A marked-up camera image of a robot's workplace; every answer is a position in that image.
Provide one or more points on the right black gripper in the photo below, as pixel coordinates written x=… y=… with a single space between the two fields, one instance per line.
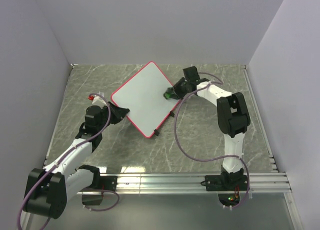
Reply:
x=176 y=88

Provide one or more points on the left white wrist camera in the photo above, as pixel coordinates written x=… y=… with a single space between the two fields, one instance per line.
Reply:
x=97 y=100

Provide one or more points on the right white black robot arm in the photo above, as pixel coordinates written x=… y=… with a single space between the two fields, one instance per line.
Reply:
x=233 y=120

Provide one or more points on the green whiteboard eraser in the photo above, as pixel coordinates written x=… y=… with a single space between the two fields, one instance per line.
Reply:
x=170 y=94

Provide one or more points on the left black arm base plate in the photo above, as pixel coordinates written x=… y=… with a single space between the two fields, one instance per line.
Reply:
x=106 y=182

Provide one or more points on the pink framed whiteboard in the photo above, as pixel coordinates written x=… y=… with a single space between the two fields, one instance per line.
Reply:
x=142 y=94

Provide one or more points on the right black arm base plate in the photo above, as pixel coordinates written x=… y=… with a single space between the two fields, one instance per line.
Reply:
x=224 y=183

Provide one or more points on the aluminium mounting rail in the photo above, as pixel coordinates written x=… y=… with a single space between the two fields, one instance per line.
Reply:
x=190 y=183

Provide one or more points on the black whiteboard clip lower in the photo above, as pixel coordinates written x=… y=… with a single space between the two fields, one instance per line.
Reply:
x=156 y=132

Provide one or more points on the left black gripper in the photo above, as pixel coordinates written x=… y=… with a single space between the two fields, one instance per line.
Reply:
x=118 y=113

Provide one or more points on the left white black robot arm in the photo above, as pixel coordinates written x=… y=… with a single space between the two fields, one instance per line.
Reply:
x=49 y=189

